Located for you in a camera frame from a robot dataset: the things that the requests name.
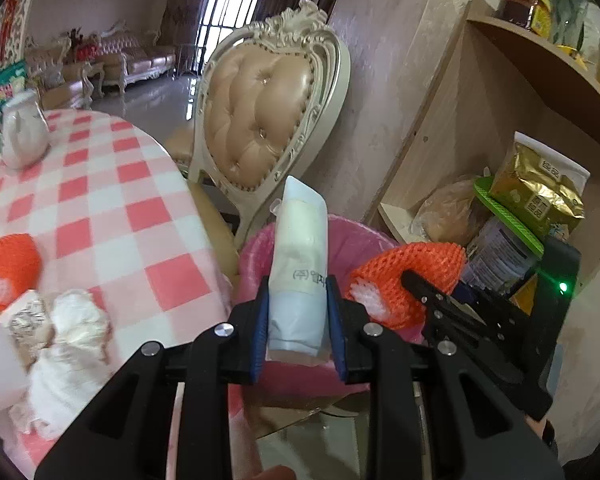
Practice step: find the beige tufted ornate chair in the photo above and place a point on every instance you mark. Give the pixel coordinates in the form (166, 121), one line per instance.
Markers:
(265, 106)

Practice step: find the red sauce jar on shelf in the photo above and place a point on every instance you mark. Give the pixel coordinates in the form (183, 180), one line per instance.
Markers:
(533, 15)

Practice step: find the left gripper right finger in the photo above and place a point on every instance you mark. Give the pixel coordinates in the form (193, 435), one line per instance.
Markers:
(433, 413)

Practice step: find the white plastic wrapper packet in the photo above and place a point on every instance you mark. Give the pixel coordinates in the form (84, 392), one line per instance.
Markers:
(297, 314)

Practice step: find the bread bag on shelf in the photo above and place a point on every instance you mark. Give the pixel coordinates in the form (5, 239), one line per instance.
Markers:
(451, 214)

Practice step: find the crushed paper cup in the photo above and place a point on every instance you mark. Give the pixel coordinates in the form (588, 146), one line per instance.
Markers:
(27, 321)

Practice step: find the pink trash bin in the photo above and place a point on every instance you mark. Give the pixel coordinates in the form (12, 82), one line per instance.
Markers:
(283, 385)

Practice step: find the red white checkered tablecloth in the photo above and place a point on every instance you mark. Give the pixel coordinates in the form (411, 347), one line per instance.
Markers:
(111, 214)

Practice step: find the pink ornate sofa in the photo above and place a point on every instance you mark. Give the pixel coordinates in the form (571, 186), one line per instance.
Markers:
(128, 57)

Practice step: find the orange foam net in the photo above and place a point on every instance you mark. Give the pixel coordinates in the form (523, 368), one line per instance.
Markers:
(390, 286)
(20, 267)

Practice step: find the white tissue wad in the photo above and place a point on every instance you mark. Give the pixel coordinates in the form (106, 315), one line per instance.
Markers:
(69, 371)

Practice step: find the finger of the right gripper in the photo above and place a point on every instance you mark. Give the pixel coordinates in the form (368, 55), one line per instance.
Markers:
(466, 294)
(446, 320)

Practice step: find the green snack bag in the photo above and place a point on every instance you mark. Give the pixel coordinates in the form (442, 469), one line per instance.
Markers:
(13, 80)

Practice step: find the white ceramic teapot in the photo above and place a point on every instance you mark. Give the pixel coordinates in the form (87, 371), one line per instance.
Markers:
(25, 133)

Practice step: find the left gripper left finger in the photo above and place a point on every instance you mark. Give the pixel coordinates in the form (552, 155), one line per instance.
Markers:
(124, 432)

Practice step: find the gold foil bag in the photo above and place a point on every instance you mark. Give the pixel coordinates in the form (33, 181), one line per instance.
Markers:
(541, 187)

